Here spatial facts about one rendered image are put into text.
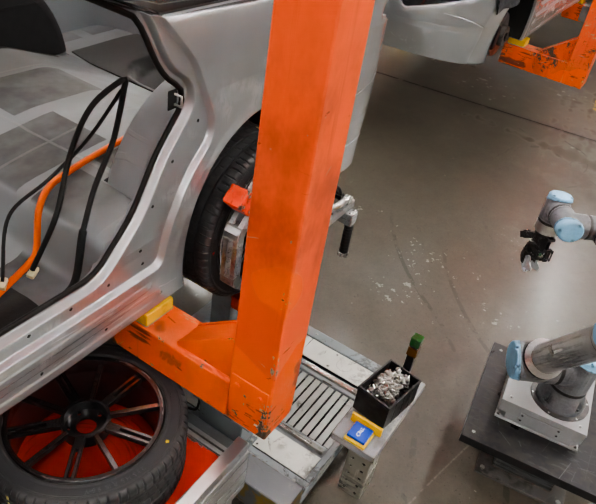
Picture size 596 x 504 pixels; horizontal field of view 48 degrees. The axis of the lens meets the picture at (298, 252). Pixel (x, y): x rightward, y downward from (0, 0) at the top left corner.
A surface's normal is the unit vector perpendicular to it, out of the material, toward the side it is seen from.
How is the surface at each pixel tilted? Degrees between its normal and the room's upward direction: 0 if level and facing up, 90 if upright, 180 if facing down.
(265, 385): 90
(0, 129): 6
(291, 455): 0
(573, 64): 90
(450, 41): 102
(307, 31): 90
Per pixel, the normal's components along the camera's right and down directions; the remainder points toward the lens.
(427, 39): -0.21, 0.79
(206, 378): -0.55, 0.44
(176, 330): 0.14, -0.79
